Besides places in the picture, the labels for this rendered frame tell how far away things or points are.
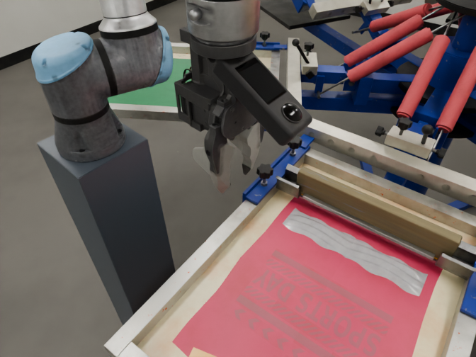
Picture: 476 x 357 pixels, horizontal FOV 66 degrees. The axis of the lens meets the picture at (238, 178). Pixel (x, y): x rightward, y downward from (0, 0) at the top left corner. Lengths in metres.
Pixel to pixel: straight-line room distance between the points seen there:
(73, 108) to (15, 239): 1.77
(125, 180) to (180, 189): 1.57
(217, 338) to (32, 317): 1.44
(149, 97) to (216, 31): 1.16
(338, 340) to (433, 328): 0.21
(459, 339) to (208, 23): 0.76
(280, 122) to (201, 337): 0.56
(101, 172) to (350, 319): 0.62
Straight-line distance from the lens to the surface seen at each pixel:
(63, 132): 0.85
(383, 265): 0.98
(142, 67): 0.80
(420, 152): 1.17
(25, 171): 2.95
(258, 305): 0.86
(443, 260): 0.98
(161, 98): 1.51
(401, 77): 1.62
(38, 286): 2.24
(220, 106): 0.42
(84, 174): 0.83
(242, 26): 0.39
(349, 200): 0.98
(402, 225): 0.97
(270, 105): 0.39
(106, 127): 0.84
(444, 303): 0.98
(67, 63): 0.76
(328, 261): 0.95
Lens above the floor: 1.72
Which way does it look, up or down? 43 degrees down
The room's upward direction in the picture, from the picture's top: straight up
